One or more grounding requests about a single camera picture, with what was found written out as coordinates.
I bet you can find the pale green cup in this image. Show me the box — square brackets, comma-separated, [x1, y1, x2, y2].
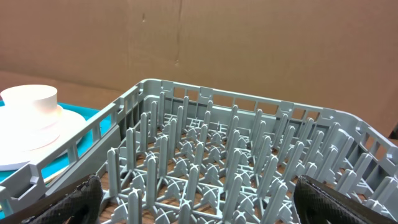
[1, 85, 62, 129]

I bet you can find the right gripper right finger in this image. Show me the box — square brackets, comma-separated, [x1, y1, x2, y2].
[293, 175, 397, 224]

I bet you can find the large pink plate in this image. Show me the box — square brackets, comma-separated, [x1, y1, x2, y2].
[1, 109, 86, 171]

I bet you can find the small pink saucer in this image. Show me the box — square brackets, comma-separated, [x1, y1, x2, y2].
[1, 105, 63, 152]

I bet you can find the right wooden chopstick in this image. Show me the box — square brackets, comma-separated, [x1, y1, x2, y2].
[44, 166, 68, 185]

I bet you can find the grey dishwasher rack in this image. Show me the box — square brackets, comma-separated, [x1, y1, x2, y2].
[0, 78, 398, 224]

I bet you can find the teal plastic tray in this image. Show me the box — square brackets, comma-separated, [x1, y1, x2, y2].
[0, 99, 112, 220]

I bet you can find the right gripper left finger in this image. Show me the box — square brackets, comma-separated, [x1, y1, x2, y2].
[1, 174, 103, 224]

